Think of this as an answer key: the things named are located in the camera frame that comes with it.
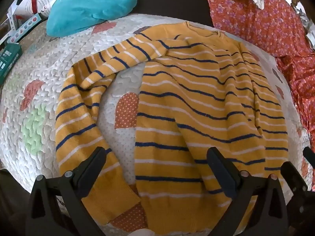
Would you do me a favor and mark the white carton with coloured dots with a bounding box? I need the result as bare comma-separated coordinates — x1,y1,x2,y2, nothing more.
0,12,42,46

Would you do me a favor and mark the green box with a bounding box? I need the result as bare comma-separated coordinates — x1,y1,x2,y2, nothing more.
0,43,23,84

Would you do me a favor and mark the teal pillow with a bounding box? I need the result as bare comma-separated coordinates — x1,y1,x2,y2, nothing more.
46,0,138,37

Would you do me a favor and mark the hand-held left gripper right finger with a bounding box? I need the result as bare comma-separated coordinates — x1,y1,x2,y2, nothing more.
207,147,288,236

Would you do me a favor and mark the red floral cloth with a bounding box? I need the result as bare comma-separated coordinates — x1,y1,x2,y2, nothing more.
200,0,315,192

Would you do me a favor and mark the white and red box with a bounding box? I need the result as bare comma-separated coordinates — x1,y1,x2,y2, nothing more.
13,0,59,21

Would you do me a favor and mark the dark board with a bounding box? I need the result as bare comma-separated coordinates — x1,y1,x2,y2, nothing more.
134,0,214,27

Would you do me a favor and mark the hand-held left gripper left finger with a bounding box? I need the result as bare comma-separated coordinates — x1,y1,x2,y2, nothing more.
25,147,107,236

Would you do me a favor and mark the crumpled silver foil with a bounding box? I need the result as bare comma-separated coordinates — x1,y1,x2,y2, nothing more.
296,7,312,33

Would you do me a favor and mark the yellow striped sweater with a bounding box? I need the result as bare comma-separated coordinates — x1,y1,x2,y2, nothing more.
55,22,289,236

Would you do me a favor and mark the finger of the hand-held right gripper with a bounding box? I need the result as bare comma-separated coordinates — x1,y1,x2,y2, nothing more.
281,162,315,228
303,147,315,169

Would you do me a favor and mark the white quilted heart blanket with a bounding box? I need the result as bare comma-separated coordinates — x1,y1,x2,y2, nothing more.
0,13,310,236

